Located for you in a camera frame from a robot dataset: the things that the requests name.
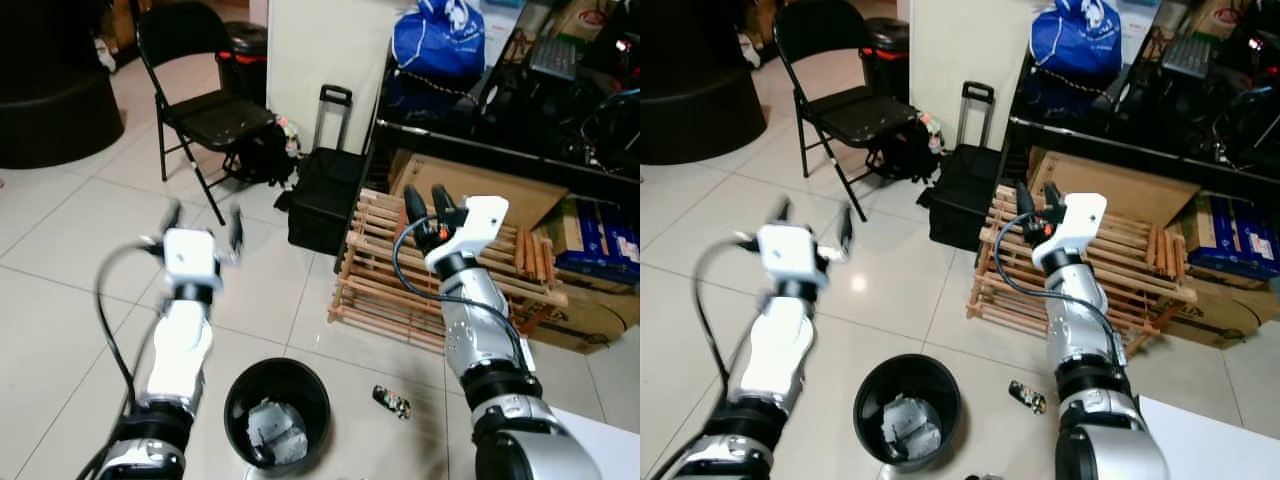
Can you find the black round ottoman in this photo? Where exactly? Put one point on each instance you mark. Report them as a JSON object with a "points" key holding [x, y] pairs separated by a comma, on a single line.
{"points": [[695, 110], [55, 110]]}

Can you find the black round rubbish bin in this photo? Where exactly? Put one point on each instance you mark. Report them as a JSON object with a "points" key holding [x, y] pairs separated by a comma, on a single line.
{"points": [[920, 380], [290, 385]]}

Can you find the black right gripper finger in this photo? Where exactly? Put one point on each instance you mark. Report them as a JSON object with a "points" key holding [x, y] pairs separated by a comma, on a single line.
{"points": [[1053, 205], [415, 205], [1024, 200], [446, 208]]}

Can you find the black backpack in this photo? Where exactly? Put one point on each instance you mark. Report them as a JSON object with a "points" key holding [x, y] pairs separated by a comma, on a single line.
{"points": [[262, 155], [905, 150]]}

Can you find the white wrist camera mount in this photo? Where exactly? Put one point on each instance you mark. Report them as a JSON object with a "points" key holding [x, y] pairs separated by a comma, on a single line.
{"points": [[790, 255], [190, 255], [478, 222], [1080, 215]]}

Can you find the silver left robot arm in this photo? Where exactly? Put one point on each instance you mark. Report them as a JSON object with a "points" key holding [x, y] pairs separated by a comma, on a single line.
{"points": [[180, 350], [775, 350]]}

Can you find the small dark snack wrapper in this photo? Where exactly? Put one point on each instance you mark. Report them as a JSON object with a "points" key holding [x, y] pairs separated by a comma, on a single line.
{"points": [[1027, 397], [392, 402]]}

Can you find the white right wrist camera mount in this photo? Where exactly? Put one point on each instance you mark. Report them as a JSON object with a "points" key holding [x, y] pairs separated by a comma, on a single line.
{"points": [[1080, 215], [478, 222]]}

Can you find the black cluttered table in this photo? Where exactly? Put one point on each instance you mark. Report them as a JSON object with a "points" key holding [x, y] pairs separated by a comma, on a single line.
{"points": [[480, 148], [1120, 143]]}

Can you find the blue printed carton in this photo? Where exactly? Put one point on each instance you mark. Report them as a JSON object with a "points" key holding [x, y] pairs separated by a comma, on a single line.
{"points": [[1235, 238], [600, 245]]}

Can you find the black folding chair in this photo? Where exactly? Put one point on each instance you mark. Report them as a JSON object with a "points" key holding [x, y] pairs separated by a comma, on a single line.
{"points": [[855, 112], [215, 115]]}

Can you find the flat brown cardboard box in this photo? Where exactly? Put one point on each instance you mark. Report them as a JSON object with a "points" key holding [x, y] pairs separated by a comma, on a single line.
{"points": [[600, 320], [1235, 315]]}

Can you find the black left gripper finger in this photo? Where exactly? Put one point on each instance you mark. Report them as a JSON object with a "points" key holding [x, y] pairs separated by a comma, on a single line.
{"points": [[174, 215], [237, 232], [784, 210], [847, 225]]}

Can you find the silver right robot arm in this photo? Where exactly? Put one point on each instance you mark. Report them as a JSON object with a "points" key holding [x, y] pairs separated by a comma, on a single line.
{"points": [[1080, 320], [482, 320]]}

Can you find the grey computer keyboard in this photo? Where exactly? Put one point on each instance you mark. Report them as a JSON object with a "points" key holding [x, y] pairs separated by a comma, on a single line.
{"points": [[553, 58], [1187, 57]]}

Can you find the large brown cardboard box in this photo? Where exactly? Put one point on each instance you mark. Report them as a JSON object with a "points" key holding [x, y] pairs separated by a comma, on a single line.
{"points": [[1150, 190], [520, 195]]}

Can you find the wooden slatted rack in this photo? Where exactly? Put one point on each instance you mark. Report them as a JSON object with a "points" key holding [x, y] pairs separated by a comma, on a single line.
{"points": [[390, 290], [1020, 285]]}

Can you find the crumpled silver white trash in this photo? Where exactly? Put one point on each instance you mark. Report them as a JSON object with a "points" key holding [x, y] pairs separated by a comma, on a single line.
{"points": [[275, 430], [910, 428]]}

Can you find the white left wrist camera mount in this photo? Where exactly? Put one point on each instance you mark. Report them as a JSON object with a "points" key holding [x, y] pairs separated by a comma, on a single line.
{"points": [[790, 255], [190, 255]]}

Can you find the blue plastic bag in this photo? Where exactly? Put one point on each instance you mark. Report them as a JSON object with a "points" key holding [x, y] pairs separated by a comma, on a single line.
{"points": [[1075, 42], [440, 45]]}

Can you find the black trolley case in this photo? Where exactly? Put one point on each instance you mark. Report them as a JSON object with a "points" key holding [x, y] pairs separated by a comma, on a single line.
{"points": [[325, 195], [965, 190]]}

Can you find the black lidded bin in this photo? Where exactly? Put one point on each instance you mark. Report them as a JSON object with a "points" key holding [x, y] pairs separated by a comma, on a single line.
{"points": [[888, 55], [245, 60]]}

